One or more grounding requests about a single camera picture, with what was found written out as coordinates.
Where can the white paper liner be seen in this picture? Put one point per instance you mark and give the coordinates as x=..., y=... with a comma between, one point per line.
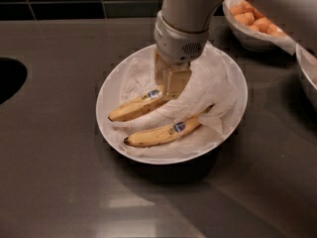
x=216, y=80

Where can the orange round fruit pile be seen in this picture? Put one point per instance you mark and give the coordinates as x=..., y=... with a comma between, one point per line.
x=248, y=15

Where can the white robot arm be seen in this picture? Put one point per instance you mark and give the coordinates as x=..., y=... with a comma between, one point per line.
x=183, y=26

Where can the white paper in small bowl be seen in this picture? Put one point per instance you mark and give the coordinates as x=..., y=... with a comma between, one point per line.
x=280, y=40

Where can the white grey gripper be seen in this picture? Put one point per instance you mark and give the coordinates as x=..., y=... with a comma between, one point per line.
x=176, y=45

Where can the yellow banana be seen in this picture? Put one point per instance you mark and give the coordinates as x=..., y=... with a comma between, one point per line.
x=167, y=133
x=140, y=106

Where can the white bowl at right edge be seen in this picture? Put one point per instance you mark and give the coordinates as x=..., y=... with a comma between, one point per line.
x=307, y=72

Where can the dark sink opening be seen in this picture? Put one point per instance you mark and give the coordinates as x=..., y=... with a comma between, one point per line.
x=13, y=75

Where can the large white bowl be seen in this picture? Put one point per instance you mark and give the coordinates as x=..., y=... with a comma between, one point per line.
x=131, y=78

